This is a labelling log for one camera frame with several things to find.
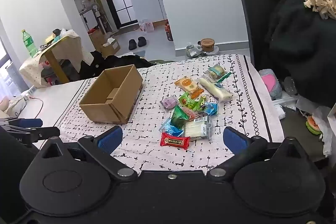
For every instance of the brown cardboard box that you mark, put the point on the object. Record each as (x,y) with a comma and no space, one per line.
(95,39)

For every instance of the grey door mat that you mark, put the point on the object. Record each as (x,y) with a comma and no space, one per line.
(126,29)

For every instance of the purple round snack packet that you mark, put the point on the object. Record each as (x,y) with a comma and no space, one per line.
(169,102)

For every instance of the black chair back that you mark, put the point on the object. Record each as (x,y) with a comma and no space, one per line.
(252,16)

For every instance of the grey perforated slipper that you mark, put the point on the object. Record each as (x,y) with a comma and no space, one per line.
(290,86)

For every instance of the beige dotted tablecloth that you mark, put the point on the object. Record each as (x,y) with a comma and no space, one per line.
(71,48)

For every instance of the orange biscuit packet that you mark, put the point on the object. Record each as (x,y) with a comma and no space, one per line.
(187,83)

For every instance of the white plastic bag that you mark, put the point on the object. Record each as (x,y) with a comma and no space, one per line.
(325,121)

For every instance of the white cloth bag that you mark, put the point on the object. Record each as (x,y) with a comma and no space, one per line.
(15,106)

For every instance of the grey cushion with pink heart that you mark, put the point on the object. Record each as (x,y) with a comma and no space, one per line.
(270,83)

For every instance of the white standing fan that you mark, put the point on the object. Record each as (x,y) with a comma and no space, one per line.
(96,10)

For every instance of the clear bag with items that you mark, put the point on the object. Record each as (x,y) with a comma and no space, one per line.
(193,50)

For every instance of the pile of black clothes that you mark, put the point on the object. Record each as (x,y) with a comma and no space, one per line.
(92,66)

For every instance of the pink plastic bag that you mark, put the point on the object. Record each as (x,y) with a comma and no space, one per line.
(146,26)

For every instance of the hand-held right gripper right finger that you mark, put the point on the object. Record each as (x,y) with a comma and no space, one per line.
(236,140)

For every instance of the small wooden table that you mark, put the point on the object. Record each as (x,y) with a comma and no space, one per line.
(53,61)

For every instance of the small toy figure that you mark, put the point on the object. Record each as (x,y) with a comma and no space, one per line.
(57,34)

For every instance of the cardboard box with white paper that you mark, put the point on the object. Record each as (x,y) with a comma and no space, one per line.
(111,48)

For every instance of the small blue floor mat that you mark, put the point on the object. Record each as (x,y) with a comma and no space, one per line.
(141,53)

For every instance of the black coat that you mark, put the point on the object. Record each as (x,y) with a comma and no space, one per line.
(296,43)

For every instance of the pink red snack packet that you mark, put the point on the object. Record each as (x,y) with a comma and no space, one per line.
(192,112)

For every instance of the clear white cracker packet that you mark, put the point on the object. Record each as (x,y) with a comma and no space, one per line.
(197,129)

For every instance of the brown round bucket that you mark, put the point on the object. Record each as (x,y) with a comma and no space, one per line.
(208,44)

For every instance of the green plastic bottle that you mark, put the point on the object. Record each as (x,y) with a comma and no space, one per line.
(28,43)

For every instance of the light blue snack packet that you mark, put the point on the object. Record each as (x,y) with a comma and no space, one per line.
(173,130)

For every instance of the long white snack packet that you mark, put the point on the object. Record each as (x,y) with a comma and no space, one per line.
(215,88)

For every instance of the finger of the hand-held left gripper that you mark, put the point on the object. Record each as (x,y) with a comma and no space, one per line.
(30,123)
(44,132)

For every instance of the green snack packet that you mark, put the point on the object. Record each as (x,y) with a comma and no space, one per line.
(179,116)

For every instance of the green cloth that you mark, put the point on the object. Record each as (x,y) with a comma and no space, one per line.
(161,61)

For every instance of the watermelon slice toy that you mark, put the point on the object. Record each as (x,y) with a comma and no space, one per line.
(313,125)

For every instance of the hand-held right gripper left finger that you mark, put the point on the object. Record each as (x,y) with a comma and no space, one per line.
(110,138)

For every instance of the bright green candy packet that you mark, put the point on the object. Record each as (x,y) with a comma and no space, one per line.
(189,101)

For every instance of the white patterned blanket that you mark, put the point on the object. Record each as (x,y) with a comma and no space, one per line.
(147,145)

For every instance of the red packages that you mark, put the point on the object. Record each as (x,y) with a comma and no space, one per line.
(168,31)

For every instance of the round pastry packet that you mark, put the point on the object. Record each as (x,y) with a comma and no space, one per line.
(216,71)

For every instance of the white kitchen cabinet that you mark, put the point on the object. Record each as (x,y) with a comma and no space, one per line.
(147,6)

